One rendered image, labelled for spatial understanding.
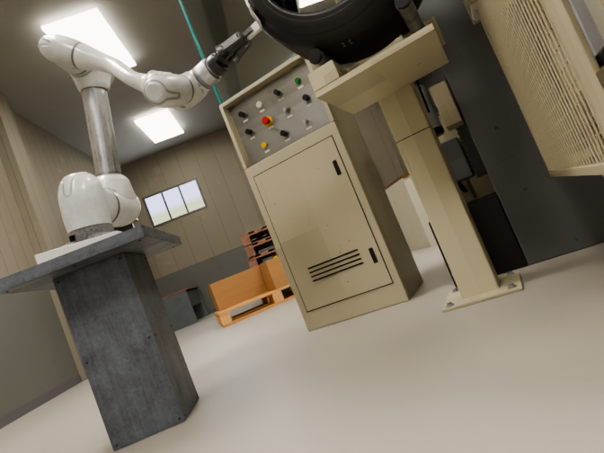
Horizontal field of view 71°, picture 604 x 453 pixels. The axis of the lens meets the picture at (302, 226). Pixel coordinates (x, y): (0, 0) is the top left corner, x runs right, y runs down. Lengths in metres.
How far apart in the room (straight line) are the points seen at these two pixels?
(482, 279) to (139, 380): 1.22
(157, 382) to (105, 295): 0.34
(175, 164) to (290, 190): 7.68
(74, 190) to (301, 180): 0.99
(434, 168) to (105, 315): 1.24
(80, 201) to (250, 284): 3.47
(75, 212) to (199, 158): 8.00
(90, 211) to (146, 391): 0.66
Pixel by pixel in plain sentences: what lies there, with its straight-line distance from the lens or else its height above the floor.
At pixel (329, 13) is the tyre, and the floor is 0.97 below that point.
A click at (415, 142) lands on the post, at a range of 1.60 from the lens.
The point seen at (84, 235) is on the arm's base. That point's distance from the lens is 1.68.
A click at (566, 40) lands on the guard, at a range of 0.73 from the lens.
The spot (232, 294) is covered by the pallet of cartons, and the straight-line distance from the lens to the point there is 4.94.
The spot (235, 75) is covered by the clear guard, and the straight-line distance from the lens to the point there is 2.37.
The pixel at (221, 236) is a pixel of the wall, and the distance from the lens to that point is 9.28.
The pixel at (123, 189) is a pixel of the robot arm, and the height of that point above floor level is 0.90.
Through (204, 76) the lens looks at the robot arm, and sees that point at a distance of 1.62.
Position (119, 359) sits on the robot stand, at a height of 0.28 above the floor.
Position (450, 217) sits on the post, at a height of 0.30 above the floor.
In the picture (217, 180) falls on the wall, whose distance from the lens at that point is 9.46.
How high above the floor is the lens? 0.36
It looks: 4 degrees up
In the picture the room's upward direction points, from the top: 22 degrees counter-clockwise
